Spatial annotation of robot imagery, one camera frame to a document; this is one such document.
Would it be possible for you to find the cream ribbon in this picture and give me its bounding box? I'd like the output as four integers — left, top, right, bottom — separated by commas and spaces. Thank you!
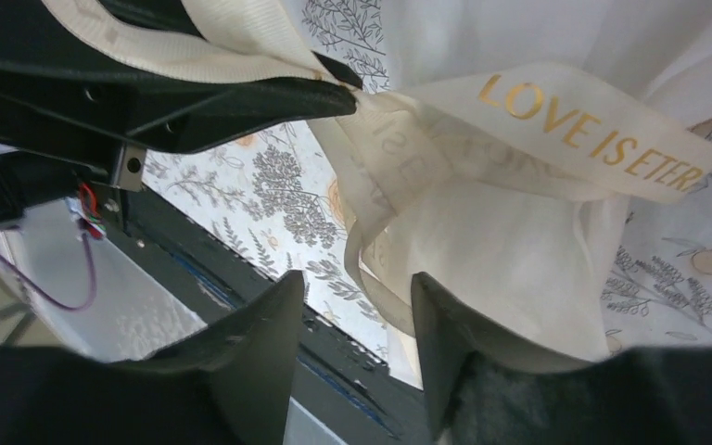
43, 0, 712, 339

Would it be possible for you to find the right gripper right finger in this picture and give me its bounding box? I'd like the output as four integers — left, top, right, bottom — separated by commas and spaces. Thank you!
411, 273, 589, 442

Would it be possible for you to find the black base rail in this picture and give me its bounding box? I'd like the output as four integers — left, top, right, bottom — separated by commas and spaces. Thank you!
104, 190, 431, 444

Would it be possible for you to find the floral tablecloth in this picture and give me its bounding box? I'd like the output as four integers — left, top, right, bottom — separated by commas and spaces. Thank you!
151, 1, 712, 387

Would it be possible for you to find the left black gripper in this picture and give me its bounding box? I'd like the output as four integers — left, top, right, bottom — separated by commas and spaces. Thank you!
0, 0, 210, 237

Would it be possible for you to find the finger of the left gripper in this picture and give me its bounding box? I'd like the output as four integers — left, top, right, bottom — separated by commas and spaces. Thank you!
313, 52, 363, 89
128, 80, 356, 154

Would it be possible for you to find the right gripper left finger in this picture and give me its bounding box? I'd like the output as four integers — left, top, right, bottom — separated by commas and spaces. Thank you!
116, 271, 304, 444

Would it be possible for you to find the white wrapping paper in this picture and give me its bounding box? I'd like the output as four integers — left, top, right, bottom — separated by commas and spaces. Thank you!
282, 0, 712, 391

